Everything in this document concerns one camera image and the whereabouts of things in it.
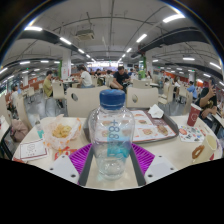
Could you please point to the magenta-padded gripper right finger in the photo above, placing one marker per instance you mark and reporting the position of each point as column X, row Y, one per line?
column 160, row 168

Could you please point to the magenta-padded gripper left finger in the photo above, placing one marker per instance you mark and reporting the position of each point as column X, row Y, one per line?
column 63, row 168

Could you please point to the clear water bottle blue cap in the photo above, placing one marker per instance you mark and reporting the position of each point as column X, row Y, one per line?
column 111, row 133

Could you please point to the red white snack wrapper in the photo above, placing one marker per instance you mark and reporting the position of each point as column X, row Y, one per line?
column 65, row 153

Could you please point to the white printed card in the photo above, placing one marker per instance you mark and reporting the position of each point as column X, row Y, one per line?
column 32, row 150

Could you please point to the clear plastic snack bag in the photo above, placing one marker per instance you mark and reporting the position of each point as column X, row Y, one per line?
column 61, row 131

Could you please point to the dark tray with paper liner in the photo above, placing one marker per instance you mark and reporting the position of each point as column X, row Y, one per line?
column 150, row 128

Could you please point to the colourful sticker sheet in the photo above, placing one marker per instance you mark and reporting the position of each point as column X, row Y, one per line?
column 190, row 132

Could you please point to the white crumpled napkin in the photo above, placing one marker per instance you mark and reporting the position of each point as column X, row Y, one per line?
column 156, row 111

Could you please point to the pink backpack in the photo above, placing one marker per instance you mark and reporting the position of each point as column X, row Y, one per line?
column 19, row 130

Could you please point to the red paper cup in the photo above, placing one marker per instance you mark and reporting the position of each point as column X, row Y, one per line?
column 194, row 116

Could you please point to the cream table black legs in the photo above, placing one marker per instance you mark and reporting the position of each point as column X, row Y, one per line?
column 4, row 128
column 218, row 120

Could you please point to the cream chair with hole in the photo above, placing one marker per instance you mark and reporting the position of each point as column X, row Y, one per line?
column 85, row 100
column 146, row 96

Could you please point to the cream chairs group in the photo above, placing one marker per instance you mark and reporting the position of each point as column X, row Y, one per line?
column 166, row 91

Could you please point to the person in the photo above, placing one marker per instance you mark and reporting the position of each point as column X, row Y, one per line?
column 86, row 78
column 14, row 96
column 47, row 86
column 120, row 77
column 208, row 100

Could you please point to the ceiling air conditioner unit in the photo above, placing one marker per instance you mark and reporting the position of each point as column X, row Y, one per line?
column 85, row 35

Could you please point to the ceiling lights group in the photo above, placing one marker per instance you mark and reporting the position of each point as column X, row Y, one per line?
column 173, row 17

